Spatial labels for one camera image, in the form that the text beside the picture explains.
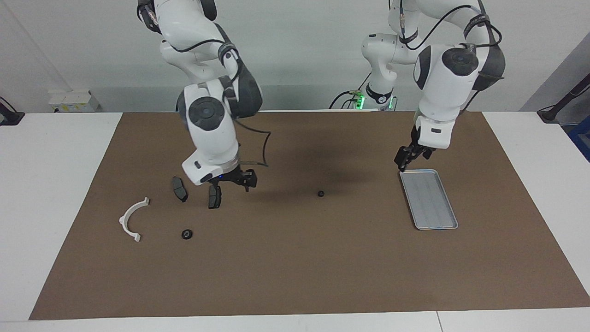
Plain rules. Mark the silver metal tray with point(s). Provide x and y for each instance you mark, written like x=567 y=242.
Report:
x=428 y=199

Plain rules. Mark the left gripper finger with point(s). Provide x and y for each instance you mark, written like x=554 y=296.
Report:
x=426 y=154
x=402 y=159

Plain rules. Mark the dark grey brake pad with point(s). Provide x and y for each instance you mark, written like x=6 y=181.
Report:
x=215 y=197
x=179 y=189

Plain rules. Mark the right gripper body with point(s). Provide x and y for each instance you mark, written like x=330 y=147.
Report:
x=229 y=176

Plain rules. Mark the white curved plastic bracket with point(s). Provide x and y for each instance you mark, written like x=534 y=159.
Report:
x=127 y=216

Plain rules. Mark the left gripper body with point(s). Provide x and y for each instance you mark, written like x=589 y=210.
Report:
x=417 y=138

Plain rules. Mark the blue crate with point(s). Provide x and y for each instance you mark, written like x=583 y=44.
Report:
x=581 y=138

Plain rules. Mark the black stand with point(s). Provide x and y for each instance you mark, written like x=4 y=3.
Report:
x=560 y=103
x=9 y=115

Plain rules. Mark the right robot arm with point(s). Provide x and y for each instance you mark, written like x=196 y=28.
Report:
x=209 y=138

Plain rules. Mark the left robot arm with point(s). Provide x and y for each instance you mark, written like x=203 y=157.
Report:
x=442 y=87

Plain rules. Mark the white box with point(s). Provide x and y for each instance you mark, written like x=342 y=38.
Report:
x=73 y=101

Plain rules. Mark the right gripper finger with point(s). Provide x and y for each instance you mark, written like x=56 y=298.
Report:
x=214 y=184
x=249 y=179

